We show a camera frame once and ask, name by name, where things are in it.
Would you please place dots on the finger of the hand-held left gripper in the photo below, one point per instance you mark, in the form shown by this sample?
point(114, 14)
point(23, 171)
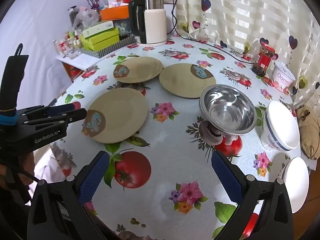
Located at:
point(77, 115)
point(61, 108)

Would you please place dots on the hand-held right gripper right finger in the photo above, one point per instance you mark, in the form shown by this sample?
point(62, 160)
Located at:
point(227, 180)

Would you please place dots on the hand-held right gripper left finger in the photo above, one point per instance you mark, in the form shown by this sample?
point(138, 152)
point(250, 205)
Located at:
point(93, 177)

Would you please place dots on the white bowl blue stripe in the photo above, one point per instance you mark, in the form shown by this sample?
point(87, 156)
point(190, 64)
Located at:
point(296, 182)
point(282, 120)

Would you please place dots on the stainless steel bowl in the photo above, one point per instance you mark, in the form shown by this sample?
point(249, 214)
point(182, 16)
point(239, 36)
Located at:
point(227, 110)

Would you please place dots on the person's left hand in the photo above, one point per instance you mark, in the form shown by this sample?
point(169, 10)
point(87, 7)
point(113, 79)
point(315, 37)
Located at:
point(28, 163)

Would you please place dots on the black binder clip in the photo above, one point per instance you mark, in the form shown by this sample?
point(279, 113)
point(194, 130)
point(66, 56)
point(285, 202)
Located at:
point(52, 101)

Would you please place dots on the white paper booklet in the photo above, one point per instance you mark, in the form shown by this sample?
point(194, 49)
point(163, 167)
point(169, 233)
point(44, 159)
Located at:
point(80, 61)

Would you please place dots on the group of small bottles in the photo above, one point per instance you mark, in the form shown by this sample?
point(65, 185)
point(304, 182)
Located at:
point(67, 43)

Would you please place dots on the floral vegetable print tablecloth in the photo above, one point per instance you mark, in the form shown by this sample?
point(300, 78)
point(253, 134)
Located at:
point(175, 135)

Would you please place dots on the black white striped tray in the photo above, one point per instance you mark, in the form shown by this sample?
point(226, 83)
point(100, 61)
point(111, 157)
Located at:
point(112, 51)

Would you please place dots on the lime green box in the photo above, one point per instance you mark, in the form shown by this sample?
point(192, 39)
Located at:
point(102, 41)

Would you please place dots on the flat white green box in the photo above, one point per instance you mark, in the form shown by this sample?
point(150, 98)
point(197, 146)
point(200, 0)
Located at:
point(97, 28)

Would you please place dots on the dark glass bottle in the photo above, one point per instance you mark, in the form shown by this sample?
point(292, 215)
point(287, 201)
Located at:
point(73, 16)

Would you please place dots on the clear plastic bag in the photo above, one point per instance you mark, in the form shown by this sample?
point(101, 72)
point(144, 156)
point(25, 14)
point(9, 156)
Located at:
point(87, 18)

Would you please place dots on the brown cloth pouch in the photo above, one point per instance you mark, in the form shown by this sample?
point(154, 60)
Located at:
point(308, 132)

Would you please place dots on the clear glass mug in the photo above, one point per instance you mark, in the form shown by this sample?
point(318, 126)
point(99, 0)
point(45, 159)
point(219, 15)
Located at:
point(122, 28)

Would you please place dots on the orange box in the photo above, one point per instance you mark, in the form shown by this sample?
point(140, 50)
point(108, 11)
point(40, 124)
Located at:
point(115, 12)

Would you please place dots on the white yogurt cup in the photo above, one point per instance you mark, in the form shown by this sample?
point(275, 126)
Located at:
point(282, 78)

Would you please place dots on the white electric kettle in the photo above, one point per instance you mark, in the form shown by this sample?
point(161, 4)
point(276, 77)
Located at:
point(155, 25)

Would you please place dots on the red lid sauce jar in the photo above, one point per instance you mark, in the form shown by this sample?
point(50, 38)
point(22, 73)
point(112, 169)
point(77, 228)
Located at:
point(263, 60)

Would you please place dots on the striped heart print curtain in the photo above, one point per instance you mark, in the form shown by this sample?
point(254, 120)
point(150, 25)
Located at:
point(237, 12)

